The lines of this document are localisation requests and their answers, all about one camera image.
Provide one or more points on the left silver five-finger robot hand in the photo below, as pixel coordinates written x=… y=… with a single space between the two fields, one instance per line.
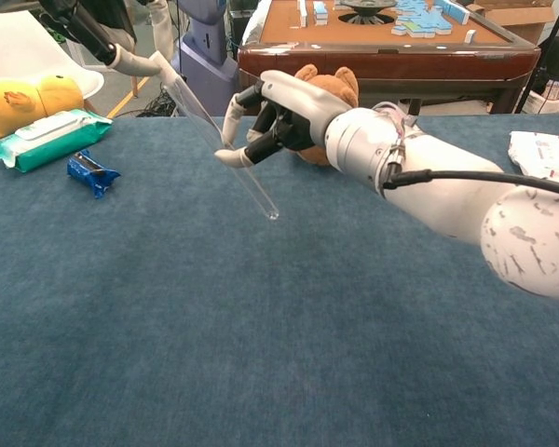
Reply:
x=130 y=64

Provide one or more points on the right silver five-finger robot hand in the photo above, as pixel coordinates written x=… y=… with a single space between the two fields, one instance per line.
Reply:
x=298 y=93

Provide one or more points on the transparent glass test tube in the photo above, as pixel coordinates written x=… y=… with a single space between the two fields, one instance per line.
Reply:
x=256 y=191

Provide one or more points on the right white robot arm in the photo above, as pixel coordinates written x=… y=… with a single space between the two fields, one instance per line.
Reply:
x=447 y=186

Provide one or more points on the brown capybara plush toy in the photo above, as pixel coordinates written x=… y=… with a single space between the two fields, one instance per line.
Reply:
x=342 y=86

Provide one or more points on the wide blue mahjong tile stack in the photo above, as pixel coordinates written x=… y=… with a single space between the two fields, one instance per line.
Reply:
x=320 y=13

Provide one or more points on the brown mahjong table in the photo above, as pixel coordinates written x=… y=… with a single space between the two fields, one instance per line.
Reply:
x=400 y=60

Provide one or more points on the yellow duck plush toy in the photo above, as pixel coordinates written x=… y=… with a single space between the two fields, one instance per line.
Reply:
x=28 y=100

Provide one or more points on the green wet wipes pack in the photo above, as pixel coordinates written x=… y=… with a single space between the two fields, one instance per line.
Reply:
x=46 y=144

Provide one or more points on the blue snack wrapper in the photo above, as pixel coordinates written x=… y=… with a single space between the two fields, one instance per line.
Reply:
x=91 y=174

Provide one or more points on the white chair wooden legs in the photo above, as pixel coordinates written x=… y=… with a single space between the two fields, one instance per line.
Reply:
x=9 y=51

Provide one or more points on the blue mahjong tile pile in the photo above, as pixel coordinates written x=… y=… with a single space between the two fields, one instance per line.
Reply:
x=424 y=21

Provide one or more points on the single white mahjong tile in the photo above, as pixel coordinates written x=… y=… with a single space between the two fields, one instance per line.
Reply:
x=471 y=36

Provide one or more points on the blue table cloth mat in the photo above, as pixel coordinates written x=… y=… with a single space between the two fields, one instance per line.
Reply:
x=214 y=326

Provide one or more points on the black tripod stand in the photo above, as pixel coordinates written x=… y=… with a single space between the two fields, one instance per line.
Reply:
x=547 y=51

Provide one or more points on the white tissue pack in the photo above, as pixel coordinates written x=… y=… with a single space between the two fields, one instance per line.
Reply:
x=545 y=153

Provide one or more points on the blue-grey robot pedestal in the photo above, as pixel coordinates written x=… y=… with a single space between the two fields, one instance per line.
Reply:
x=205 y=70

